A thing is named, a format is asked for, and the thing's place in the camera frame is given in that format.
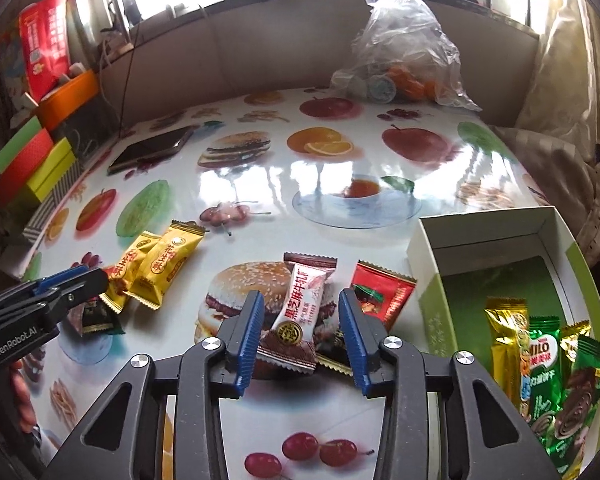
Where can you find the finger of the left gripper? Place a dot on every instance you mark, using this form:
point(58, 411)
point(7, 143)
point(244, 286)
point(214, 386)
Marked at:
point(61, 298)
point(31, 289)

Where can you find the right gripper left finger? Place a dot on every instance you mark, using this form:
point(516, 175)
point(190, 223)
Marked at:
point(121, 435)

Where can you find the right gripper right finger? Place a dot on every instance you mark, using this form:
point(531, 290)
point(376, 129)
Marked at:
point(482, 436)

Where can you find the brown white nougat candy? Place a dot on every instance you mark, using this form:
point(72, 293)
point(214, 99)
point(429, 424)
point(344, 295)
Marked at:
point(289, 342)

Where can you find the long gold snack bar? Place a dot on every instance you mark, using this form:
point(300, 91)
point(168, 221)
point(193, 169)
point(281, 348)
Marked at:
point(509, 328)

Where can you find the yellow peanut crisp packet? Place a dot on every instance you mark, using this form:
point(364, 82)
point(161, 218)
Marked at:
point(122, 274)
point(158, 269)

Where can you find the green chocolate biscuit packet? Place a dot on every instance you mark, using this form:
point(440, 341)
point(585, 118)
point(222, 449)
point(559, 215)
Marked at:
point(565, 438)

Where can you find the person's left hand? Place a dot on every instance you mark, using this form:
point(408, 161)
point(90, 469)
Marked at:
point(23, 403)

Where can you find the black gold candy packet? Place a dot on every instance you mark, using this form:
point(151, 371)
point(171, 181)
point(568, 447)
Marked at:
point(97, 318)

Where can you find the yellow green box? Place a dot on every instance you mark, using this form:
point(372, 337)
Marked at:
point(44, 179)

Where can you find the red perforated box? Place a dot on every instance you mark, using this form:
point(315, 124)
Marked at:
point(25, 163)

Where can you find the green Milo packet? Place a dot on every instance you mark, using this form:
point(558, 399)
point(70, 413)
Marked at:
point(545, 373)

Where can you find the green white cardboard box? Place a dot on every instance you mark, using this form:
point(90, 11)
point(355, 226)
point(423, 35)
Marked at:
point(511, 287)

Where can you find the orange yellow snack packet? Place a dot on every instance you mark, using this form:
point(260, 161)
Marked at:
point(569, 336)

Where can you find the black smartphone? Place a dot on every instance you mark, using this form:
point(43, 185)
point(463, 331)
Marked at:
point(158, 147)

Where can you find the orange box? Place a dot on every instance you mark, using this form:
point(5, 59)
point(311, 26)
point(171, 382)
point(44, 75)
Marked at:
point(66, 99)

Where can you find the red snack bag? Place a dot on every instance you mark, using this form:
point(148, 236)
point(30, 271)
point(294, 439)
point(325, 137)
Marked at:
point(43, 34)

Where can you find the beige patterned curtain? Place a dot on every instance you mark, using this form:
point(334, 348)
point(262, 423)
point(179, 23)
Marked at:
point(556, 135)

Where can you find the clear plastic bag with items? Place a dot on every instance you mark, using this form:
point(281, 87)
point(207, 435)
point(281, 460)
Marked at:
point(403, 54)

